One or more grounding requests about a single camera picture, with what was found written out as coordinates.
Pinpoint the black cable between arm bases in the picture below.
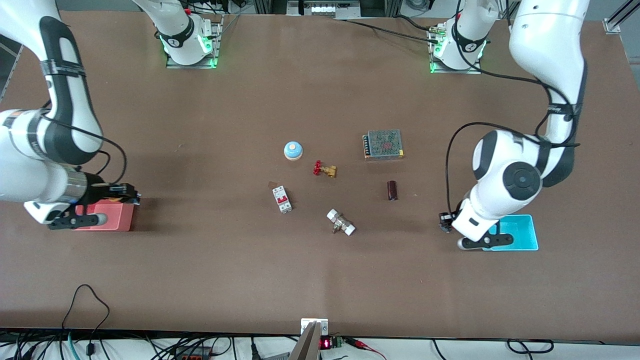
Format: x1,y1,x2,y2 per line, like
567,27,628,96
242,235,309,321
332,15,442,44

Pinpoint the pink plastic bin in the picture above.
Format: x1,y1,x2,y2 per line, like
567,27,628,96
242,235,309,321
72,199,137,232

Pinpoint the blue dome bell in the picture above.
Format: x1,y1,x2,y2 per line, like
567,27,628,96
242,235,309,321
283,140,305,162

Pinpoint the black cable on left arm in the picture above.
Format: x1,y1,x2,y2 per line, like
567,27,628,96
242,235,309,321
443,0,584,216

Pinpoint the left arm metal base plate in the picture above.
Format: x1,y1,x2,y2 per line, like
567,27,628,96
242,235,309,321
428,24,484,75

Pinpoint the red alligator clip lead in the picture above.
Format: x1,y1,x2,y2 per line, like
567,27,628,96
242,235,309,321
344,337,388,360

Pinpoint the black looped cable with plug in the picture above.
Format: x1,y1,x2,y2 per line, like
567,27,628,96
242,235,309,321
61,283,111,357

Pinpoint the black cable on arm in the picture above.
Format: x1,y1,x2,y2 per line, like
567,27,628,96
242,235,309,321
42,102,129,187
443,0,584,216

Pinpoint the white circuit breaker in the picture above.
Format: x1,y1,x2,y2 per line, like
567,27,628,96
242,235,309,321
272,185,294,215

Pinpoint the black coiled cable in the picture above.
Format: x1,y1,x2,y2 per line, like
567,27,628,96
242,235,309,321
506,338,556,355

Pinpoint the silver fitting with white ends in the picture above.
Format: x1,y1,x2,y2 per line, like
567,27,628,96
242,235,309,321
326,208,357,237

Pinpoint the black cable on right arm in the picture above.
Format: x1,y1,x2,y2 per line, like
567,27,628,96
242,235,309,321
42,102,129,187

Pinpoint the cyan plastic bin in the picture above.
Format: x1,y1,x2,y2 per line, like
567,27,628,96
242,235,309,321
481,214,540,252

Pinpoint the brass valve with red handle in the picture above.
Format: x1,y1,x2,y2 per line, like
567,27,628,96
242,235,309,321
312,159,339,179

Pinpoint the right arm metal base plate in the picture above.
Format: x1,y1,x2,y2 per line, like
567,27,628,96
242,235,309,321
165,14,224,70

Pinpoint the metal mesh power supply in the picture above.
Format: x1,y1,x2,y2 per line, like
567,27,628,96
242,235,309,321
362,128,406,162

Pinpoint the grey camera pole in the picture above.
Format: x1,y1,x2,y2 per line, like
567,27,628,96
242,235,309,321
287,322,322,360

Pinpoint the aluminium profile bracket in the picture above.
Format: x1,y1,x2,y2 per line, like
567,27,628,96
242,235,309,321
602,0,640,35

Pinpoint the metal camera pole bracket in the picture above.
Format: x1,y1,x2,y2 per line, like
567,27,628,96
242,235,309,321
300,317,330,337

